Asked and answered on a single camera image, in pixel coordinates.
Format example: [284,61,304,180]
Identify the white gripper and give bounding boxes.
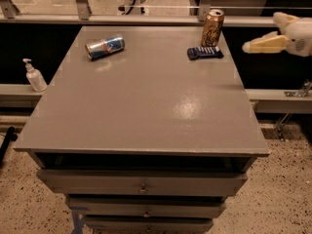
[242,12,312,57]

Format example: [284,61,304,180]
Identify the orange LaCroix can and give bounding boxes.
[201,9,224,47]

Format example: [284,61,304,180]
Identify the blue rxbar blueberry bar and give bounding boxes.
[187,47,223,60]

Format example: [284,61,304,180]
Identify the blue silver Red Bull can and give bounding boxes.
[85,34,125,60]

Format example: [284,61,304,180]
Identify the grey drawer cabinet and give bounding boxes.
[13,25,270,234]

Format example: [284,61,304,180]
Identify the grey metal railing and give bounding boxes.
[0,0,312,28]

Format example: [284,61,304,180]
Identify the white pump sanitizer bottle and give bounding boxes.
[22,58,48,92]

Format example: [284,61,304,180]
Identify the top grey drawer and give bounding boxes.
[37,170,248,196]

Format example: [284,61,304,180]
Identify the grey drawer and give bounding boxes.
[66,197,225,218]
[37,170,248,196]
[82,216,214,233]

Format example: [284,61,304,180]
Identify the middle grey drawer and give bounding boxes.
[66,197,225,218]

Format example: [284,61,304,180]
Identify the bottom grey drawer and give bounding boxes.
[82,216,214,233]

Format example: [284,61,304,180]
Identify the black pole at left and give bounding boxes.
[0,127,18,165]

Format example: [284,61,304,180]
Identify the metal bracket at right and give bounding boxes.
[275,80,312,141]

